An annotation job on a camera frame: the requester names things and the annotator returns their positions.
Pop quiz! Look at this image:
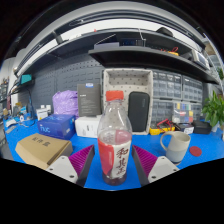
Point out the teal case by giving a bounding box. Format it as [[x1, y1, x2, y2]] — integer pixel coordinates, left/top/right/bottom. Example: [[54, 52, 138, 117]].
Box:
[[19, 73, 33, 85]]

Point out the white perforated tray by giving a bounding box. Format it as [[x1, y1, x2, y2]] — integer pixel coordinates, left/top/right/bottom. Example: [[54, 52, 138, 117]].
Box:
[[101, 68, 154, 136]]

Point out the flat round red coaster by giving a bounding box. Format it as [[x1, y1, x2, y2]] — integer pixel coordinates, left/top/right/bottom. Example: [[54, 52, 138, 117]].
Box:
[[189, 145, 203, 158]]

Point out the dark grey flat box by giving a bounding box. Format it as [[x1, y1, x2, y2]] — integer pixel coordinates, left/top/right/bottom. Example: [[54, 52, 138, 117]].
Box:
[[76, 82, 102, 118]]

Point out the dark wall shelf unit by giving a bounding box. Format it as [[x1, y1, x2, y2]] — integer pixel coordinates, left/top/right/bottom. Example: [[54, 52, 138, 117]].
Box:
[[13, 26, 221, 86]]

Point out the clear organizer with coloured parts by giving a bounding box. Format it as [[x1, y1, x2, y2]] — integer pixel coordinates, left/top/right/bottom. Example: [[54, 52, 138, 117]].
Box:
[[172, 101, 195, 124]]

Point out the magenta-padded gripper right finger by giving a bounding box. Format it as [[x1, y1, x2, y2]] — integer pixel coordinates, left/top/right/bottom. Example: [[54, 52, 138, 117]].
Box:
[[131, 144, 180, 187]]

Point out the small white labelled box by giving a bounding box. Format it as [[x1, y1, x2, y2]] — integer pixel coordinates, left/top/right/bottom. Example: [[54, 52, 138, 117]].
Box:
[[178, 123, 195, 135]]

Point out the cream and grey ceramic mug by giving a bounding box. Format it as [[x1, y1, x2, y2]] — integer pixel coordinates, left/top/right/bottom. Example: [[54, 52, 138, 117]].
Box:
[[159, 130, 192, 164]]

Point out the black zip case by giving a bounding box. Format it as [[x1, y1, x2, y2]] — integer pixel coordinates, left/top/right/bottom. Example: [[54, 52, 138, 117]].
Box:
[[128, 91, 151, 133]]

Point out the purple plastic bag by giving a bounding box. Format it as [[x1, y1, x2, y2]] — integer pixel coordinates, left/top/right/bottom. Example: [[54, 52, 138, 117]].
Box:
[[52, 89, 80, 118]]

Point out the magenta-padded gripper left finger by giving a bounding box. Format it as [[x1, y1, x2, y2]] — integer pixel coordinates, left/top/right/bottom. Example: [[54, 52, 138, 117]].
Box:
[[45, 144, 96, 188]]

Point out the white shelf unit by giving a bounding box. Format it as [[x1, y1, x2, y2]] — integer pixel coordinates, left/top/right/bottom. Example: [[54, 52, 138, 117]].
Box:
[[204, 39, 224, 84]]

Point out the green potted plant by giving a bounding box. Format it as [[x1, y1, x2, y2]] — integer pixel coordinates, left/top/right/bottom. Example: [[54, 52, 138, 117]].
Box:
[[200, 90, 224, 133]]

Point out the white carton box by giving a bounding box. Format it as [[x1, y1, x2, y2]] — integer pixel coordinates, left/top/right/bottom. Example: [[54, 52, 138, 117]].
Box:
[[74, 114, 103, 139]]

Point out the clear red-capped drink bottle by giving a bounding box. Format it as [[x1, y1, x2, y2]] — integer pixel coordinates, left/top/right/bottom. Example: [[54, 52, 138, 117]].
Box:
[[97, 90, 134, 186]]

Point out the grey small-parts drawer cabinet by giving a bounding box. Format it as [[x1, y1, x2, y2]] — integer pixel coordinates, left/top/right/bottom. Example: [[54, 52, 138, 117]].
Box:
[[152, 69, 183, 100], [192, 102, 204, 122], [182, 75, 204, 103], [151, 99, 176, 125]]

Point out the brown cardboard box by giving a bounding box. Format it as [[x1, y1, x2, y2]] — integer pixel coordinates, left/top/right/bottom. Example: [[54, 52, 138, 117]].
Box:
[[14, 132, 74, 170]]

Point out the blue carton box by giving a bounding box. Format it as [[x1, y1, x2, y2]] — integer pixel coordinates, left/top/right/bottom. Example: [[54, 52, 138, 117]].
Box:
[[37, 113, 77, 140]]

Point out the flat black box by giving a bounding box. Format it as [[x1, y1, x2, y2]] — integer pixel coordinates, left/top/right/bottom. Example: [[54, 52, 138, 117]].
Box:
[[192, 119, 213, 135]]

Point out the yellow multimeter with red leads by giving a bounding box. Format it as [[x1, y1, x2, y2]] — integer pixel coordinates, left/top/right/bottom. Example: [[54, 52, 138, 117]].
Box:
[[148, 118, 176, 136]]

